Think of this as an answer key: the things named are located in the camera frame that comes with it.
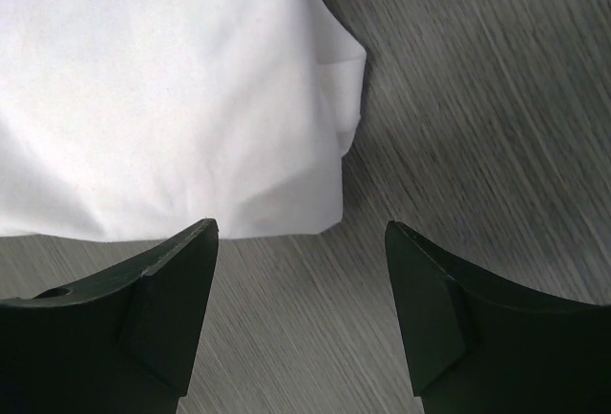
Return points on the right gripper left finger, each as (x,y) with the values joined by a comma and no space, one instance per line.
(123,340)

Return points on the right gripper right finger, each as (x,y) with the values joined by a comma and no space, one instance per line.
(478,343)

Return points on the white robot-print t-shirt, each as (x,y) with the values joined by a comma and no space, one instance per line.
(132,119)

